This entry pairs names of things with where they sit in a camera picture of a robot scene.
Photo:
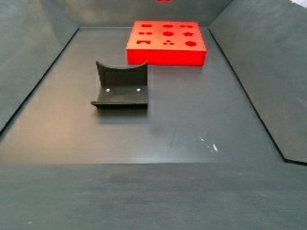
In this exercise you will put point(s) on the red shape sorter block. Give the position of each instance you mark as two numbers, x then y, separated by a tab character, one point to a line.
166	43

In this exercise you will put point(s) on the black curved holder stand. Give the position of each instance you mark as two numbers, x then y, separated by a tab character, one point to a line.
124	86

